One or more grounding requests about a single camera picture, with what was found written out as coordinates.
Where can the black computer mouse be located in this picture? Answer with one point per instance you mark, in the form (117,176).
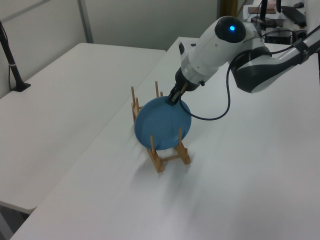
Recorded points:
(298,4)

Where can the blue round plate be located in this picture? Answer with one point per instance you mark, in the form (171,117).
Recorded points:
(160,125)

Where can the black keyboard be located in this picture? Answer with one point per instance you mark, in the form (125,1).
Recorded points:
(295,15)

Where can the pink box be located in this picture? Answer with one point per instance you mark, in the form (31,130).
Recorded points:
(271,5)

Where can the black electronics box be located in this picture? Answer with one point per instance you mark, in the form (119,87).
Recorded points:
(278,37)

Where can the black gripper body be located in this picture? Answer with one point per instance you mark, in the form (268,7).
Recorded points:
(186,83)

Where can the black monitor stand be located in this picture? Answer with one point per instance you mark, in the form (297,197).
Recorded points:
(263,10)

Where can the brown flat box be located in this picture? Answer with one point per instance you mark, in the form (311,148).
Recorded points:
(253,9)

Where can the wooden plate rack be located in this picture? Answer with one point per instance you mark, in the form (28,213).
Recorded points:
(158,165)

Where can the wooden board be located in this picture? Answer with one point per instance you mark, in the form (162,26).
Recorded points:
(228,8)

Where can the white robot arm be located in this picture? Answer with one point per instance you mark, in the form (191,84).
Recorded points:
(215,50)

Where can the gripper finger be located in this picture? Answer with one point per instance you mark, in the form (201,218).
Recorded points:
(173,98)
(184,89)

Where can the black camera stand pole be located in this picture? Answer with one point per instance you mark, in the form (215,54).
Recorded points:
(12,70)

